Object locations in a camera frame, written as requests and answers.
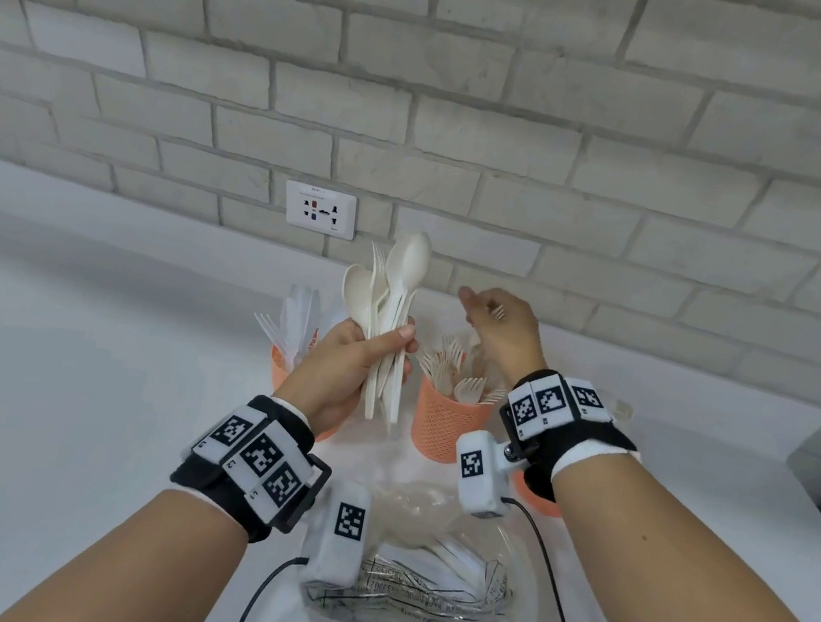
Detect person's left hand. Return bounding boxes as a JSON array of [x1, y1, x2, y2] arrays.
[[269, 308, 422, 448]]

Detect person's right hand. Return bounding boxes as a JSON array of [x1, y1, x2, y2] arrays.
[[447, 284, 558, 396]]

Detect bundle of white plastic cutlery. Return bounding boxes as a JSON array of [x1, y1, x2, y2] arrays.
[[326, 223, 436, 429]]

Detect person's left forearm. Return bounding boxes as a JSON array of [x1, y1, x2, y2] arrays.
[[0, 467, 270, 622]]

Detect person's right forearm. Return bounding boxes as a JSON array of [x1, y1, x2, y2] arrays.
[[533, 444, 821, 622]]

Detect bunch of white plastic forks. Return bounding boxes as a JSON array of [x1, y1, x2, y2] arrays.
[[410, 325, 517, 411]]

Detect orange mesh cup with forks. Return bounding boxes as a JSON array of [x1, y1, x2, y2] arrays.
[[408, 372, 500, 470]]

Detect black right wristband with markers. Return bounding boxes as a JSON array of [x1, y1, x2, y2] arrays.
[[488, 365, 651, 514]]

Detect black wristband with markers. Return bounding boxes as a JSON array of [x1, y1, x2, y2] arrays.
[[163, 385, 341, 553], [488, 365, 651, 514]]

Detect black left wristband with markers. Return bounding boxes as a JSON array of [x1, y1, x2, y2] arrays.
[[163, 385, 341, 553]]

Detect white cutlery pile in bag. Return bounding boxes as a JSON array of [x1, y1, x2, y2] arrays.
[[360, 524, 504, 603]]

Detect clear plastic bag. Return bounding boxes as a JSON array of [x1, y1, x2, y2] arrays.
[[296, 470, 532, 622]]

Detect white wall socket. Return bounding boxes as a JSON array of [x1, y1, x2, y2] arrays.
[[280, 179, 362, 242]]

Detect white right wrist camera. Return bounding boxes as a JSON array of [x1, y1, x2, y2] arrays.
[[447, 427, 522, 522]]

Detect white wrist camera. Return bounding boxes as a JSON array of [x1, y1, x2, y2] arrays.
[[297, 475, 375, 590], [447, 427, 522, 522]]

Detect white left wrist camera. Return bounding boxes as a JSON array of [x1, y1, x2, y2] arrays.
[[297, 475, 375, 590]]

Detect black right camera cable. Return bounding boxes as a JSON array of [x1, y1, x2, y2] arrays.
[[487, 495, 611, 622]]

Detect black camera cable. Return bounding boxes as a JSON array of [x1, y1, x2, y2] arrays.
[[487, 495, 611, 622], [230, 550, 311, 622]]

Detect black left camera cable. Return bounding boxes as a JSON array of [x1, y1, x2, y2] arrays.
[[230, 550, 311, 622]]

